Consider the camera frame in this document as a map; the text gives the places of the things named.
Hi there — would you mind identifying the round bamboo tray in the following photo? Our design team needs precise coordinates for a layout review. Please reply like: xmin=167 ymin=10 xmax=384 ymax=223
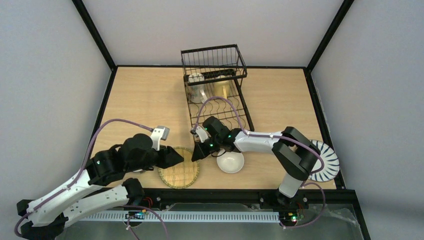
xmin=158 ymin=146 xmax=200 ymax=189

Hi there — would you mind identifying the yellow mug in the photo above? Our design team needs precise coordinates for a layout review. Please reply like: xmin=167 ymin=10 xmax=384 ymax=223
xmin=213 ymin=80 xmax=231 ymax=99

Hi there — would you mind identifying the clear glass cup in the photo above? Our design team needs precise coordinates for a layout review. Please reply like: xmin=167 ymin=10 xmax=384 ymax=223
xmin=188 ymin=72 xmax=207 ymax=104

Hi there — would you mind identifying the black wire dish rack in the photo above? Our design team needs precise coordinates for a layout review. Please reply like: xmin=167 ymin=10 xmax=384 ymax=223
xmin=180 ymin=44 xmax=255 ymax=131

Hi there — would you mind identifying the blue striped white plate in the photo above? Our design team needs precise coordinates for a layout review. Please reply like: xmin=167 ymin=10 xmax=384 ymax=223
xmin=308 ymin=139 xmax=340 ymax=183

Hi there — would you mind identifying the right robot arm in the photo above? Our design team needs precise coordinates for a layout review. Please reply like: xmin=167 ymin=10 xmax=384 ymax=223
xmin=190 ymin=116 xmax=324 ymax=198

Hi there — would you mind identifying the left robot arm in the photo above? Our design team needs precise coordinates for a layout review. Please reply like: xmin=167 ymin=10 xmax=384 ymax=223
xmin=15 ymin=133 xmax=184 ymax=240

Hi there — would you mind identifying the white ceramic bowl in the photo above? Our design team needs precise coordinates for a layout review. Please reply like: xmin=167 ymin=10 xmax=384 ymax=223
xmin=216 ymin=150 xmax=245 ymax=174

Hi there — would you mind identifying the left circuit board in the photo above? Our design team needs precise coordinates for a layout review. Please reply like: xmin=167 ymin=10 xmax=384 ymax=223
xmin=125 ymin=209 xmax=149 ymax=221

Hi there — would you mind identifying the circuit board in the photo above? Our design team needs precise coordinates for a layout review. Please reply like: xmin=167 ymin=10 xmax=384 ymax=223
xmin=279 ymin=212 xmax=304 ymax=223
xmin=125 ymin=209 xmax=149 ymax=221

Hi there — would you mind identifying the right circuit board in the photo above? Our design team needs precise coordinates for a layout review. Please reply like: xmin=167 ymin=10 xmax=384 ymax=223
xmin=279 ymin=212 xmax=304 ymax=223

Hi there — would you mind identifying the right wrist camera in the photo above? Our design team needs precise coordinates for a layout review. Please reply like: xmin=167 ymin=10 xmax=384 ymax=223
xmin=190 ymin=125 xmax=209 ymax=143

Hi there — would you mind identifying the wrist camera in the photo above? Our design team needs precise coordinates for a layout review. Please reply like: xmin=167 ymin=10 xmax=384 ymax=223
xmin=190 ymin=125 xmax=209 ymax=143
xmin=150 ymin=125 xmax=170 ymax=151

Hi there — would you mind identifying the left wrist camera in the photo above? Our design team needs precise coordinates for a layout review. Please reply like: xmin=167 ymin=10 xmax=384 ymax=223
xmin=150 ymin=125 xmax=170 ymax=151

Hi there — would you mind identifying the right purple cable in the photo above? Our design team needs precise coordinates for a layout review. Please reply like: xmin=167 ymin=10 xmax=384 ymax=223
xmin=194 ymin=96 xmax=327 ymax=230

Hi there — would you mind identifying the purple cable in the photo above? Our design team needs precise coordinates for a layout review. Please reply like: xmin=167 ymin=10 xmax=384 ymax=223
xmin=194 ymin=96 xmax=327 ymax=230
xmin=13 ymin=118 xmax=170 ymax=240

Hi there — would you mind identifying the white slotted cable duct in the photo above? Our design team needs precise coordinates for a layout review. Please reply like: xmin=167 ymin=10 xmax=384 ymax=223
xmin=82 ymin=210 xmax=280 ymax=223

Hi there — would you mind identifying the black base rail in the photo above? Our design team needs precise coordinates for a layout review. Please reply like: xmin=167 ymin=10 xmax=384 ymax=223
xmin=109 ymin=188 xmax=357 ymax=210

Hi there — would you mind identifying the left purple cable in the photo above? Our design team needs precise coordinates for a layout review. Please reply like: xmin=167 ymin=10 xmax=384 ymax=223
xmin=13 ymin=118 xmax=170 ymax=240

